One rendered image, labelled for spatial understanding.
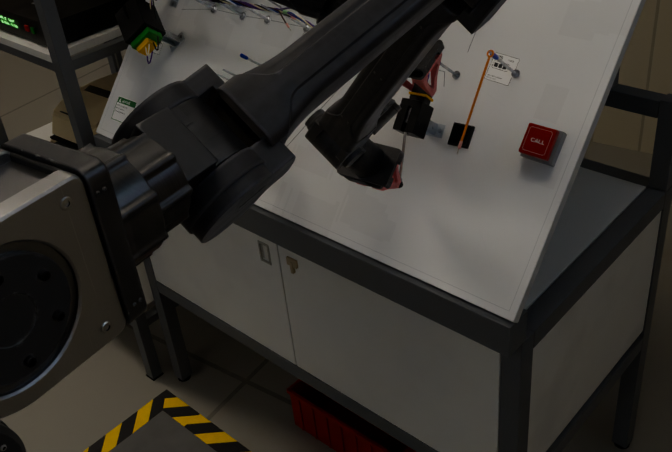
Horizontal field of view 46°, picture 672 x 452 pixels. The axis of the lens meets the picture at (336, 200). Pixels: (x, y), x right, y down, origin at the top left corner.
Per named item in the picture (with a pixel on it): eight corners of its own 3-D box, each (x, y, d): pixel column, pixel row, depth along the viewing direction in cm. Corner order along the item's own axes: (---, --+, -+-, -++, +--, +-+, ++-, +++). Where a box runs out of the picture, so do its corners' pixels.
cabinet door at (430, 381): (494, 489, 154) (497, 338, 133) (294, 367, 187) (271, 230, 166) (501, 480, 155) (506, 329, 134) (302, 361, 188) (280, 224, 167)
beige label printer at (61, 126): (99, 186, 215) (80, 121, 205) (53, 166, 228) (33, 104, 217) (182, 139, 234) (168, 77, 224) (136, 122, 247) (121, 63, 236)
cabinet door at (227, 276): (295, 365, 187) (272, 228, 166) (155, 280, 220) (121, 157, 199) (301, 360, 189) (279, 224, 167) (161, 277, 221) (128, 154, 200)
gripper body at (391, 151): (356, 141, 133) (334, 122, 127) (406, 153, 126) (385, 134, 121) (341, 176, 132) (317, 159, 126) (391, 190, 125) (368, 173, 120)
